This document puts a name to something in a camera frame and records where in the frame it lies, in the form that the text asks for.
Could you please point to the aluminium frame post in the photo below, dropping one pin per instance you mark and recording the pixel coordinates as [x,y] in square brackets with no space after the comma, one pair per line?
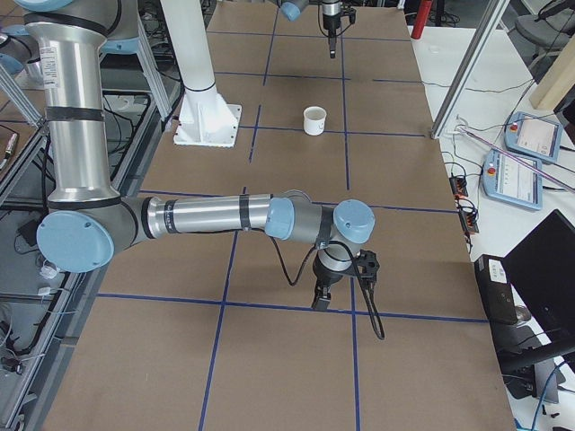
[487,25]

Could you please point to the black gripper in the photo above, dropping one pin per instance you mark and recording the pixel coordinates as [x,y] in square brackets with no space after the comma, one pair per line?
[325,276]
[331,20]

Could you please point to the far teach pendant tablet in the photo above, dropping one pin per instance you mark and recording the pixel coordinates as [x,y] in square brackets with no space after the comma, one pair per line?
[539,138]

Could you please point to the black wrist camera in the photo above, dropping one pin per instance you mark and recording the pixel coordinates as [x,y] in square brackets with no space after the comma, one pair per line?
[368,266]
[351,14]

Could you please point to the stick with white hook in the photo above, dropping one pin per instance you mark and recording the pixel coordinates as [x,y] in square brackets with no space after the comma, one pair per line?
[463,127]

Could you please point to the teach pendant tablet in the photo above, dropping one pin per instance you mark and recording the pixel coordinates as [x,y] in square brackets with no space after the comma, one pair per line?
[539,138]
[513,180]

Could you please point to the black laptop computer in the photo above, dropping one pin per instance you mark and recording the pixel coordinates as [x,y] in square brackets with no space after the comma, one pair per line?
[541,269]

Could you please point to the near teach pendant tablet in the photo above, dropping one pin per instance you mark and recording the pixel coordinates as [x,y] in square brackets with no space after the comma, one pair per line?
[513,180]

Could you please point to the black orange connector box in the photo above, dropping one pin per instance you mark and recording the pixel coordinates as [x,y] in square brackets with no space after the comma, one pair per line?
[458,185]

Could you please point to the white pedestal column with base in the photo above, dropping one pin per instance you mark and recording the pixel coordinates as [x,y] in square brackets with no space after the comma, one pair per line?
[205,118]

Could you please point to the white smiley face mug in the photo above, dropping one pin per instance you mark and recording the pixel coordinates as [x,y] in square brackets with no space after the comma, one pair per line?
[314,120]

